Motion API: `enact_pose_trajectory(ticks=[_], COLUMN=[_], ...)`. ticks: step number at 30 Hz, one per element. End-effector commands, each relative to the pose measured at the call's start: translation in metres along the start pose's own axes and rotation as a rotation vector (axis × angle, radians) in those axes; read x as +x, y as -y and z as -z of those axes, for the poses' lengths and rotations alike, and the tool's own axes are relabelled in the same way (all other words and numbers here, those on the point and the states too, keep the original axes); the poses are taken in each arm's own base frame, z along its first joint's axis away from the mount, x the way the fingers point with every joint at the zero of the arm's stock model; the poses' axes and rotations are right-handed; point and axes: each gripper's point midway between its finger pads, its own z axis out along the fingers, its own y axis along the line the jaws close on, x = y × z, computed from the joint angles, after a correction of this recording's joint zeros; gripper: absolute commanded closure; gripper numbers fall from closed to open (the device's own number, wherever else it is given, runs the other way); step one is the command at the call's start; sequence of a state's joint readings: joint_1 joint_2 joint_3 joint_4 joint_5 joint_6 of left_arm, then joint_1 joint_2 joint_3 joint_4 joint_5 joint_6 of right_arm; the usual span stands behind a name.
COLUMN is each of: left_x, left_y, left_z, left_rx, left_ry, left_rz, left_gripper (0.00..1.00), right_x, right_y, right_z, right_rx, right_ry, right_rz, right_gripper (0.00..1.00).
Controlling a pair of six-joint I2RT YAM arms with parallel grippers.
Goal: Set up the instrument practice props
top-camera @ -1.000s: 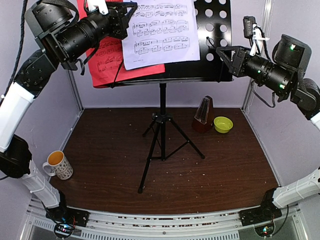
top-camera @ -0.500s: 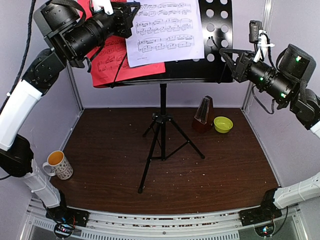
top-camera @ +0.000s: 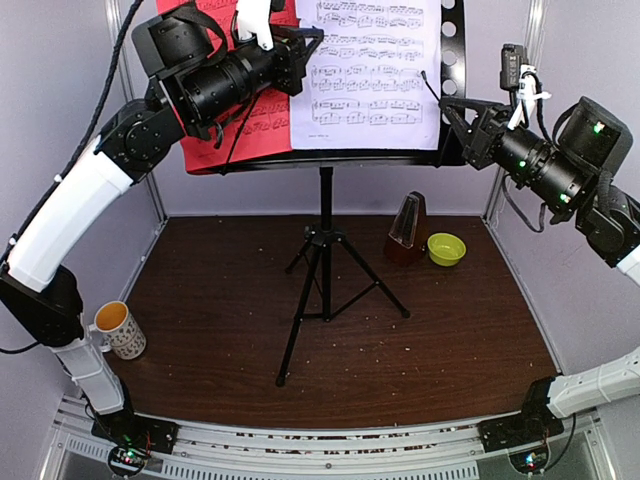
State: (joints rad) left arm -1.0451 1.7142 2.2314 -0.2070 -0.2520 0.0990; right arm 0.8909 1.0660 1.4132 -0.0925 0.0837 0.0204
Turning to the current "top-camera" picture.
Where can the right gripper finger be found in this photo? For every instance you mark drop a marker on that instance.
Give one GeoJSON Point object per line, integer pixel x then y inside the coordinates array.
{"type": "Point", "coordinates": [457, 120]}
{"type": "Point", "coordinates": [454, 106]}

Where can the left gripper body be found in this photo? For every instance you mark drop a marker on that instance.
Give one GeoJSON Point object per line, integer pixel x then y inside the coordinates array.
{"type": "Point", "coordinates": [287, 76]}

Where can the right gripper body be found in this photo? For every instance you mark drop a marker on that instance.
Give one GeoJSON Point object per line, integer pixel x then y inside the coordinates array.
{"type": "Point", "coordinates": [483, 149]}

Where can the white sheet music page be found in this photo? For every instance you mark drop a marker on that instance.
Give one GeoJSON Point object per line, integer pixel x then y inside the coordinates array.
{"type": "Point", "coordinates": [373, 81]}

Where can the red sheet music page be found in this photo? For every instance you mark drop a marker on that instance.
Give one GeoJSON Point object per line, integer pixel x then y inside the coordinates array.
{"type": "Point", "coordinates": [266, 130]}

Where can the black music stand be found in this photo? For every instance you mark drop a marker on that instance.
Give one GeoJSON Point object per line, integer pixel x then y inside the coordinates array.
{"type": "Point", "coordinates": [317, 249]}

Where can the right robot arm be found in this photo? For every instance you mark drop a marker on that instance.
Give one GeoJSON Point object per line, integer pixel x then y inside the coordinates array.
{"type": "Point", "coordinates": [572, 173]}

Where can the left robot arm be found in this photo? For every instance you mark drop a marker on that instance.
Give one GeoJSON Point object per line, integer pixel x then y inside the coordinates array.
{"type": "Point", "coordinates": [200, 78]}

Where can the yellow-green bowl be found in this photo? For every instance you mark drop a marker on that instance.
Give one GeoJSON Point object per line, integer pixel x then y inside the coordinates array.
{"type": "Point", "coordinates": [445, 249]}

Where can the brown wooden metronome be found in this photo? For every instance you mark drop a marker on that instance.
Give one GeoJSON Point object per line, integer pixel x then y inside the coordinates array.
{"type": "Point", "coordinates": [406, 240]}

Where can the patterned white mug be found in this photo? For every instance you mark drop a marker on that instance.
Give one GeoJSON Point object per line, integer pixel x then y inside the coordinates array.
{"type": "Point", "coordinates": [115, 322]}

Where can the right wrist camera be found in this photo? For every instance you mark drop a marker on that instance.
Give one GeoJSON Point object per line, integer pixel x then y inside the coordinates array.
{"type": "Point", "coordinates": [519, 78]}

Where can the left aluminium corner post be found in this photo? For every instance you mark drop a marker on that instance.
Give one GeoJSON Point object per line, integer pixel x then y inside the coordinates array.
{"type": "Point", "coordinates": [142, 147]}

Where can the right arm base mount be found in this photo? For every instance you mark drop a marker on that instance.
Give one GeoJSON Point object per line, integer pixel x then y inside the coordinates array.
{"type": "Point", "coordinates": [534, 423]}

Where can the aluminium front frame rail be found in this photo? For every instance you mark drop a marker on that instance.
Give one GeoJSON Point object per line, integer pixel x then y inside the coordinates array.
{"type": "Point", "coordinates": [446, 450]}

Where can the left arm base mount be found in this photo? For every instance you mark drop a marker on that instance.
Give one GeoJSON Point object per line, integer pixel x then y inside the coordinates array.
{"type": "Point", "coordinates": [134, 437]}

